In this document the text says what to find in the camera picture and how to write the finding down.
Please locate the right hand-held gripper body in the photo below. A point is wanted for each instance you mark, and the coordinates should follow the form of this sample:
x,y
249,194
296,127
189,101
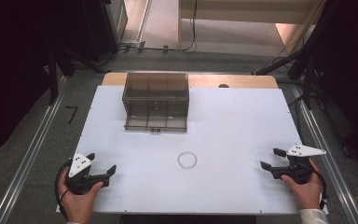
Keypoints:
x,y
296,169

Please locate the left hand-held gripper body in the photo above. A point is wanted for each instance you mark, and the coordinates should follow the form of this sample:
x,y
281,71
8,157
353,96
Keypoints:
x,y
80,182

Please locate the smoky transparent drawer box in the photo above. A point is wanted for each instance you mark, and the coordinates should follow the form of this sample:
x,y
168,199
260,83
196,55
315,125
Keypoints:
x,y
155,90

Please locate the person's left hand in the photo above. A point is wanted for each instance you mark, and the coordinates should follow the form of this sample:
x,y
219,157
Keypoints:
x,y
77,207

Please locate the person's right hand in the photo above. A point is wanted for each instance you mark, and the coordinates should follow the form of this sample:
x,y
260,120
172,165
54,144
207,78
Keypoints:
x,y
309,194

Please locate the white table sheet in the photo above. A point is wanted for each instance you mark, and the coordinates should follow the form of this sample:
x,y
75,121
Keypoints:
x,y
230,130

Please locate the black metal stand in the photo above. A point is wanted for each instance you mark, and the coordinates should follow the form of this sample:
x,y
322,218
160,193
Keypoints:
x,y
52,74
307,59

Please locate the dark cabinet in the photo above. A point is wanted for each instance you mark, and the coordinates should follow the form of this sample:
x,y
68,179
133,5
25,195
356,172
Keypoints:
x,y
105,25

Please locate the beige bench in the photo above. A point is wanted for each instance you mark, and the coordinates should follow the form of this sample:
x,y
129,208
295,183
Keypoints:
x,y
230,12

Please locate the metal floor rail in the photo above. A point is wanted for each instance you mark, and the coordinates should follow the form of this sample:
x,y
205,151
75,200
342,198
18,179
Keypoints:
x,y
329,155
28,158

